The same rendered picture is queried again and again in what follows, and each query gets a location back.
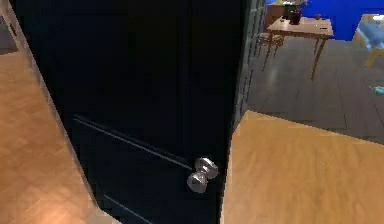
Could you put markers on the silver round door knob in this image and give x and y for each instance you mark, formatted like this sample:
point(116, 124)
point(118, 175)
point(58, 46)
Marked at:
point(202, 174)

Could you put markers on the black room door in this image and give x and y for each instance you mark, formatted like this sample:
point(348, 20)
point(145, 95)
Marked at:
point(133, 83)

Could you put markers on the brown wooden stool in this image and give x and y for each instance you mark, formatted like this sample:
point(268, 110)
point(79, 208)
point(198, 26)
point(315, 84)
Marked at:
point(270, 40)

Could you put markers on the dark red vase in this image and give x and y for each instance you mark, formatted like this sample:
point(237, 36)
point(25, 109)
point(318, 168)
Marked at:
point(295, 15)

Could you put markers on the brown wooden table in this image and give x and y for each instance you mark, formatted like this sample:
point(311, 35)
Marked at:
point(308, 29)

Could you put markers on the small black flat object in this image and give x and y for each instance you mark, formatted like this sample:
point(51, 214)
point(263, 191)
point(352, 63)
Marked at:
point(323, 28)

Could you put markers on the small dark round object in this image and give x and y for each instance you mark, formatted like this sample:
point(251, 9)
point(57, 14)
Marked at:
point(317, 16)

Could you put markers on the small teal floor object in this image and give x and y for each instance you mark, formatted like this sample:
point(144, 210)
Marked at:
point(378, 90)

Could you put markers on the wooden chair with blue seat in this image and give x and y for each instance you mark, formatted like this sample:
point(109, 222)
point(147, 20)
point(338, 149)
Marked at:
point(371, 35)

